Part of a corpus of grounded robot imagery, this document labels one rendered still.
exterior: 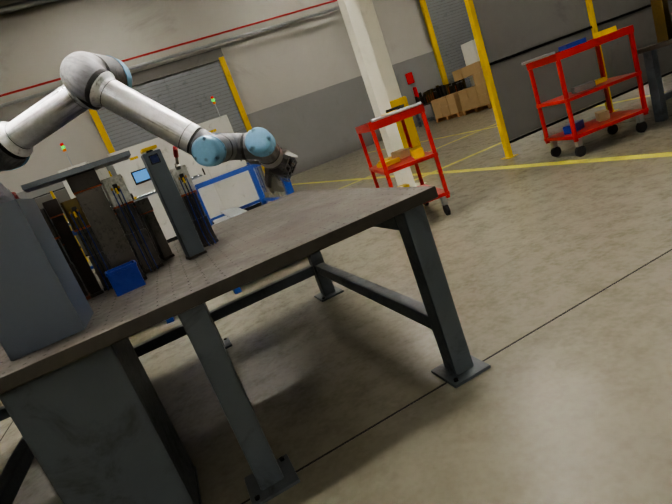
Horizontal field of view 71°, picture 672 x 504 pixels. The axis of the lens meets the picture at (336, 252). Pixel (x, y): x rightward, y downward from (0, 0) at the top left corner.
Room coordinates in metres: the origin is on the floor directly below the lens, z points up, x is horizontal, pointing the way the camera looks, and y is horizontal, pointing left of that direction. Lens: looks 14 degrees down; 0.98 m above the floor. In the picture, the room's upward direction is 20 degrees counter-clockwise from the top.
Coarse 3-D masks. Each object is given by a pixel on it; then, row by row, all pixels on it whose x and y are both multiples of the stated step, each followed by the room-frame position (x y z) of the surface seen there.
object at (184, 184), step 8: (184, 168) 2.09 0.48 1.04; (176, 176) 2.07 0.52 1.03; (184, 176) 2.09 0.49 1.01; (176, 184) 2.07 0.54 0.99; (184, 184) 2.08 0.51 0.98; (192, 184) 2.09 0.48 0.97; (184, 192) 2.07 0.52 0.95; (192, 192) 2.08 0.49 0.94; (184, 200) 2.09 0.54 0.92; (192, 200) 2.08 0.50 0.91; (192, 208) 2.07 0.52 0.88; (200, 208) 2.10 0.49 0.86; (192, 216) 2.08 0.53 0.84; (200, 216) 2.09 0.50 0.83; (200, 224) 2.08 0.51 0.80; (208, 224) 2.10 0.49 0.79; (200, 232) 2.08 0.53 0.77; (208, 232) 2.09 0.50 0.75; (208, 240) 2.08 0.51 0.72; (216, 240) 2.09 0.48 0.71
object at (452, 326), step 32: (384, 224) 1.70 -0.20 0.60; (416, 224) 1.53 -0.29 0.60; (320, 256) 2.93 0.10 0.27; (416, 256) 1.54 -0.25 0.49; (320, 288) 2.95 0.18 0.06; (352, 288) 2.35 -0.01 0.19; (384, 288) 2.07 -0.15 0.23; (448, 288) 1.55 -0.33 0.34; (192, 320) 1.31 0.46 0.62; (416, 320) 1.73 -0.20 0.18; (448, 320) 1.54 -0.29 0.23; (224, 352) 1.32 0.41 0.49; (448, 352) 1.53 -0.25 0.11; (224, 384) 1.31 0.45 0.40; (0, 416) 2.38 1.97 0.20; (256, 448) 1.31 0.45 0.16; (0, 480) 1.58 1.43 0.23; (256, 480) 1.37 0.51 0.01; (288, 480) 1.31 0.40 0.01
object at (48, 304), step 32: (0, 224) 1.30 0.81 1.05; (32, 224) 1.35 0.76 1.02; (0, 256) 1.29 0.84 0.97; (32, 256) 1.31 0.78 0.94; (0, 288) 1.28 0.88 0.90; (32, 288) 1.30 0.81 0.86; (64, 288) 1.33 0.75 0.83; (0, 320) 1.27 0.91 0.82; (32, 320) 1.29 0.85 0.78; (64, 320) 1.31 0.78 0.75
